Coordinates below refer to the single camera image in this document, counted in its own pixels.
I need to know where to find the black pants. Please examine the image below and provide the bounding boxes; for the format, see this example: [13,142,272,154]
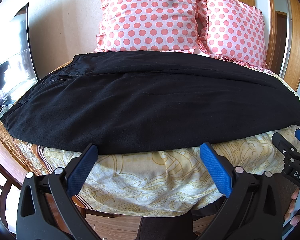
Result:
[1,51,300,155]

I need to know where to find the person's right hand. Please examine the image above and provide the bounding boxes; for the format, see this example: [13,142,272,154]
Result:
[284,188,300,226]

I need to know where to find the dark wooden chair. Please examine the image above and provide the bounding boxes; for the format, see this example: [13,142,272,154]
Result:
[0,164,22,235]

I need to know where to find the pink polka dot pillow right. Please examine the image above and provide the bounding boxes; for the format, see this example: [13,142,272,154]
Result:
[196,0,267,68]

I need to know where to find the pink polka dot pillow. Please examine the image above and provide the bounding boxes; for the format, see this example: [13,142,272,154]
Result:
[95,0,204,54]
[196,0,267,68]

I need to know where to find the black flat screen television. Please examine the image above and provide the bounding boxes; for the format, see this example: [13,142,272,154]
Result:
[0,4,38,108]

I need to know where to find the pink polka dot pillow left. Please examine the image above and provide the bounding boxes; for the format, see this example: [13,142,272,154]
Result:
[95,0,204,54]

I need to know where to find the wooden door frame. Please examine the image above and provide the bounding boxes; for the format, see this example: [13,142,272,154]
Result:
[238,0,300,90]

